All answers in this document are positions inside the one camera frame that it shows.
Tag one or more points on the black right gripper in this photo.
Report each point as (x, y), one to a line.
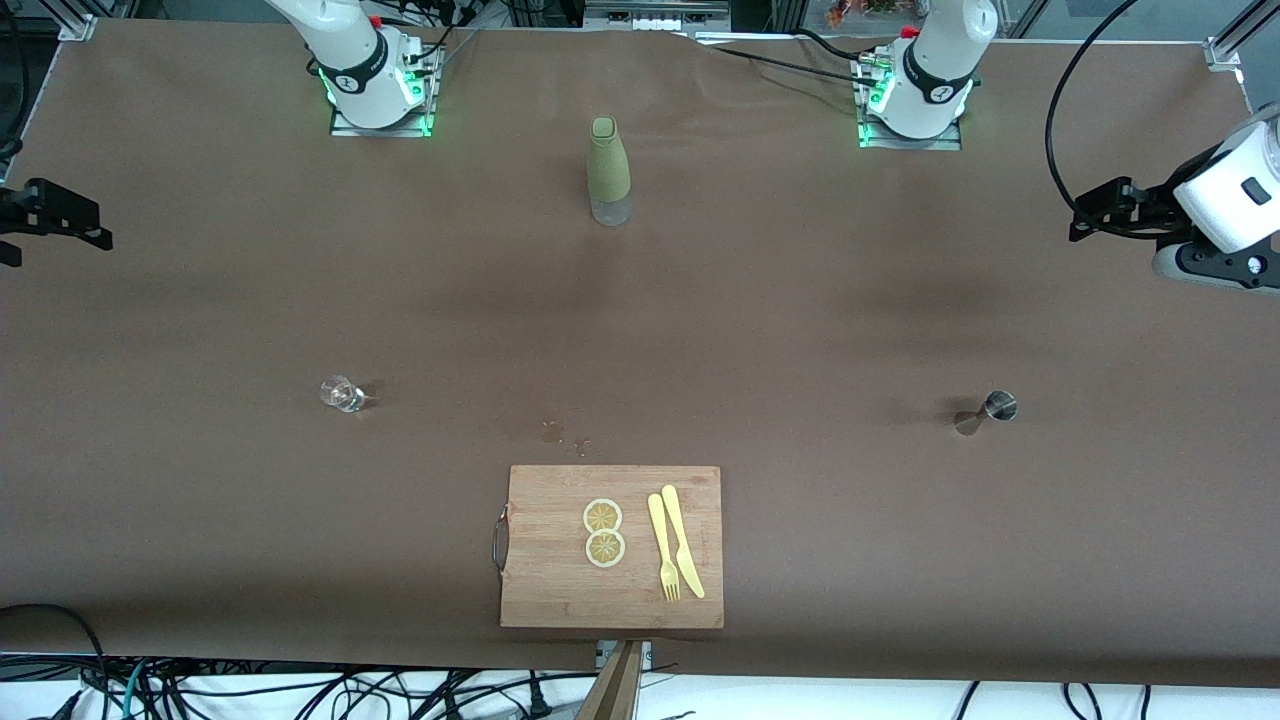
(40, 208)

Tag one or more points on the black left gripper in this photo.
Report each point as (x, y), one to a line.
(1150, 207)

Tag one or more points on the steel double jigger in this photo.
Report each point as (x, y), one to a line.
(1000, 405)

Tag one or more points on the clear glass measuring cup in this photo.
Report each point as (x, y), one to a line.
(343, 395)

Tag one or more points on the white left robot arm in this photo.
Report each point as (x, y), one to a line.
(940, 60)

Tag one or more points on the brown table cover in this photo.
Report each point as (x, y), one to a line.
(800, 300)

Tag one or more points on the grey power strip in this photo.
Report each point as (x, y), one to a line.
(655, 18)

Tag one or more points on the green sleeved glass bottle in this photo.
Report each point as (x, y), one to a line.
(608, 170)

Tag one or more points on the yellow plastic fork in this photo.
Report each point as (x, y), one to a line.
(657, 525)

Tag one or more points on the yellow plastic knife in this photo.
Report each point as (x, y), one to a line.
(690, 575)

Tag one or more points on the lemon slice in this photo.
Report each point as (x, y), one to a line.
(605, 548)
(602, 516)

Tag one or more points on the wooden cutting board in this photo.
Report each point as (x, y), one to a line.
(545, 580)

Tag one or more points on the wooden beam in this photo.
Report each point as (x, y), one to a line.
(618, 690)

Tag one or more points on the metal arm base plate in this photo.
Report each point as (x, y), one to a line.
(345, 131)
(940, 145)

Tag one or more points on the aluminium frame corner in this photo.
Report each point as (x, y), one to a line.
(1222, 50)
(78, 25)

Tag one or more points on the small metal bracket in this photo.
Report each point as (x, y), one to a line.
(604, 650)

